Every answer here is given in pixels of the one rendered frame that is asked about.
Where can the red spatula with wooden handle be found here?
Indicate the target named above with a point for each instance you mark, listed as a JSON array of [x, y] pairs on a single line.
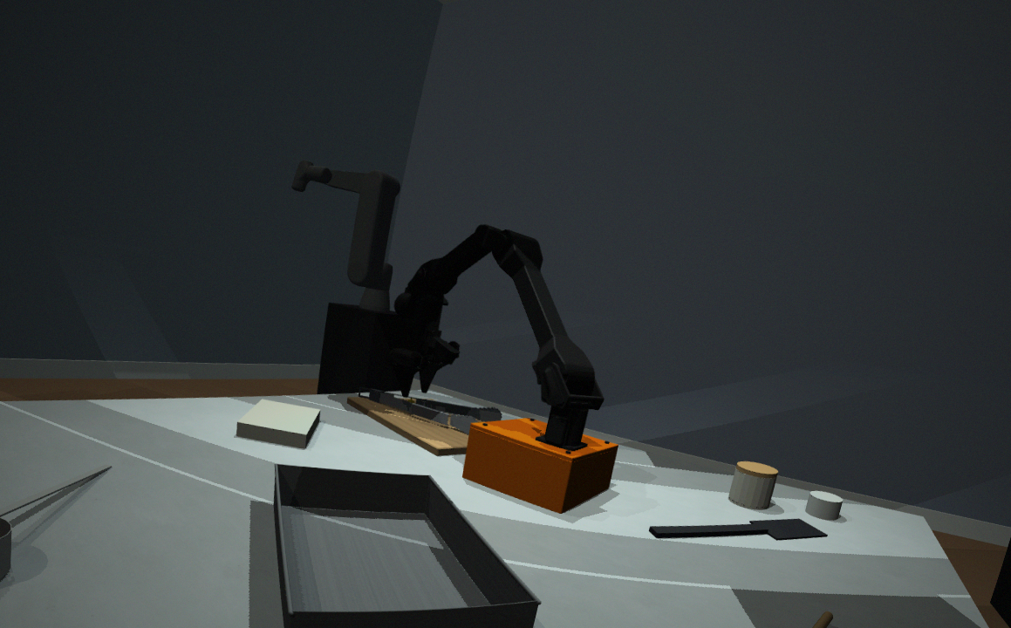
[[824, 620]]

